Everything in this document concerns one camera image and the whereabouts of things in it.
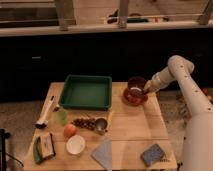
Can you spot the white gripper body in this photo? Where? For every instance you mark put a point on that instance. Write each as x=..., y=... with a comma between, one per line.
x=151, y=86

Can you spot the dark maroon bowl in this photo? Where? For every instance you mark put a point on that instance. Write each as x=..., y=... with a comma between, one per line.
x=136, y=86

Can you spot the orange bowl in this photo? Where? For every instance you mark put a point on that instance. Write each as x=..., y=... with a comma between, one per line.
x=131, y=100

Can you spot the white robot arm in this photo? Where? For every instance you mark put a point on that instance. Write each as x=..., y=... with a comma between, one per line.
x=197, y=151

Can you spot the green plastic tray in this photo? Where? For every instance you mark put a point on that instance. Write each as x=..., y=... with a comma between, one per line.
x=86, y=92

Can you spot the blue sponge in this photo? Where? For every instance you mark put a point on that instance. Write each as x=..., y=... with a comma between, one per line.
x=152, y=155

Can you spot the bunch of dark grapes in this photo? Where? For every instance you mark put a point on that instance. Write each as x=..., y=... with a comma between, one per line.
x=85, y=123

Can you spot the grey folded cloth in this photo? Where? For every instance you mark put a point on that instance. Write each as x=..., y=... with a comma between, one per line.
x=103, y=154

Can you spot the orange fruit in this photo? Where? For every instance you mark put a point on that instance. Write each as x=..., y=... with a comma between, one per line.
x=70, y=130

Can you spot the green plastic cup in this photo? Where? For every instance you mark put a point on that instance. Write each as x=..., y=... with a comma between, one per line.
x=60, y=117

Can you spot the small white bowl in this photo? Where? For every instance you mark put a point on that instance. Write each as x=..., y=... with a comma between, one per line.
x=75, y=145

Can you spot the beige scrub sponge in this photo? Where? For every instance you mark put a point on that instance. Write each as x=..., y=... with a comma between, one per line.
x=47, y=146

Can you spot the green cucumber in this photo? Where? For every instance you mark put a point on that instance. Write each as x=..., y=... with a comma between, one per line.
x=38, y=159

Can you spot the black stand with cable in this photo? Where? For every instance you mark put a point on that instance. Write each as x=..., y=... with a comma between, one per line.
x=3, y=154

